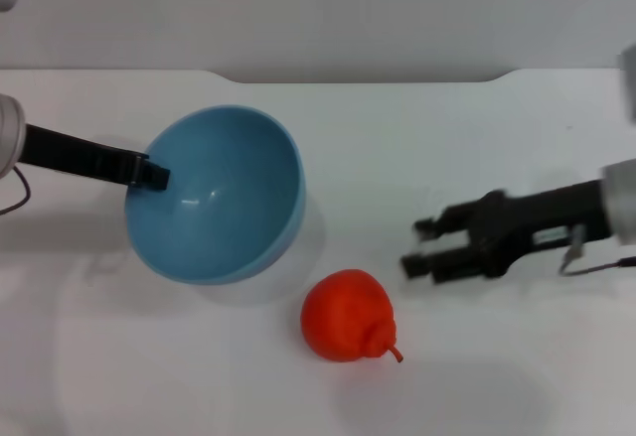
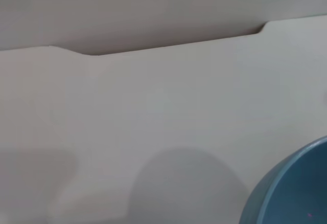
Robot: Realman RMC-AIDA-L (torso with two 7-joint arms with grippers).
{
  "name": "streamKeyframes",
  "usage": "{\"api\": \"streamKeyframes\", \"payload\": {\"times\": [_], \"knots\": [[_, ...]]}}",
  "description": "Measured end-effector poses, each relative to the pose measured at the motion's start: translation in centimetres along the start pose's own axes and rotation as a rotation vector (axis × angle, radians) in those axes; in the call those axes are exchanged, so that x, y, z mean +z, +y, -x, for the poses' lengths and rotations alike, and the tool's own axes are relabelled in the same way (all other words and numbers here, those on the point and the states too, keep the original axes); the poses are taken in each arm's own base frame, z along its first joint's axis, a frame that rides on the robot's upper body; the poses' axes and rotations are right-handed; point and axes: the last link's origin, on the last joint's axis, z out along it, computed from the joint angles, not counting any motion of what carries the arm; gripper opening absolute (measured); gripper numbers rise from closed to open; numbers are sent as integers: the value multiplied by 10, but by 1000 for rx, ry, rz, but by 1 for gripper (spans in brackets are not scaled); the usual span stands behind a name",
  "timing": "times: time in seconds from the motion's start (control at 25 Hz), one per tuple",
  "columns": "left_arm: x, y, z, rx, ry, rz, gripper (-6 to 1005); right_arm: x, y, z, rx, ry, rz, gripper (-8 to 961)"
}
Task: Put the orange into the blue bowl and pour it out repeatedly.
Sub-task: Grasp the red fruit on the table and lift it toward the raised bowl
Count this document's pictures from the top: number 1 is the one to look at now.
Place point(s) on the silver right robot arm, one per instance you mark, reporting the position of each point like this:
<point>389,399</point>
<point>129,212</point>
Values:
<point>621,202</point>

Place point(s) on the blue bowl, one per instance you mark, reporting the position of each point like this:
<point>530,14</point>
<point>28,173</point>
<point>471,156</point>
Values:
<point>223,207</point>

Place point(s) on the orange fruit with stem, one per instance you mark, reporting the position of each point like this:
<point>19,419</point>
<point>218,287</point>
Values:
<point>343,314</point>

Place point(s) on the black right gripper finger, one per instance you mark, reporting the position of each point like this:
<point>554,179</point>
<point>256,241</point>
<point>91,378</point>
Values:
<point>454,220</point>
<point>447,262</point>

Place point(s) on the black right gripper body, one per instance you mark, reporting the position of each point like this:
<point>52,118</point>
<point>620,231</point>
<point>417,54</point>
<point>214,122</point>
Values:
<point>536,217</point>

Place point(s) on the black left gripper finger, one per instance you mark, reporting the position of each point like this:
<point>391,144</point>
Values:
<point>151,175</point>

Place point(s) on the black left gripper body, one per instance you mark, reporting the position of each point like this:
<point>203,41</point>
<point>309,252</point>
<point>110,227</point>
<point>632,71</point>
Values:
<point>74,155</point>

